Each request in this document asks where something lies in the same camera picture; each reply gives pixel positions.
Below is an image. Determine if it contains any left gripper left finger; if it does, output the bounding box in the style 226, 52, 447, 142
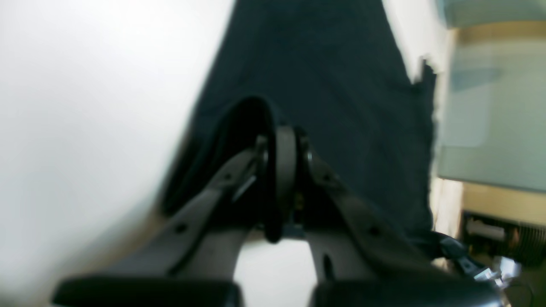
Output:
53, 136, 269, 307

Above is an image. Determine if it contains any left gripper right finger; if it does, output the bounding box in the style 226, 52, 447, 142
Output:
294, 128, 502, 307

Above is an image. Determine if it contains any black T-shirt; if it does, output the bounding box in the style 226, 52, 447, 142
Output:
161, 0, 436, 237

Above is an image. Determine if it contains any grey cabinet beside table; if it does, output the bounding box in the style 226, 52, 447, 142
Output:
436, 0, 546, 192

